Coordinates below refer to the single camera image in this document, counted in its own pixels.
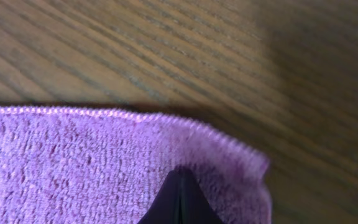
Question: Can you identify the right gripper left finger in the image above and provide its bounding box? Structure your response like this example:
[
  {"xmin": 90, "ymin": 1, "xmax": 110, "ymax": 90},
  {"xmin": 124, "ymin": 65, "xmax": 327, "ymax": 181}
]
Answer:
[{"xmin": 138, "ymin": 170, "xmax": 180, "ymax": 224}]

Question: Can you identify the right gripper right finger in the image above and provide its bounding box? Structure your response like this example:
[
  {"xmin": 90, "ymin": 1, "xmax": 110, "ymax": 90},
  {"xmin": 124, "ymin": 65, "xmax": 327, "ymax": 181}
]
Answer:
[{"xmin": 178, "ymin": 169, "xmax": 224, "ymax": 224}]

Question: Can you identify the purple microfiber cloth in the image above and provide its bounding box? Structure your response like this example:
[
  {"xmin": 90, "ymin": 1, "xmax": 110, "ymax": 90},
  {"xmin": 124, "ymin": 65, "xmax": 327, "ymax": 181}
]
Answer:
[{"xmin": 0, "ymin": 106, "xmax": 272, "ymax": 223}]

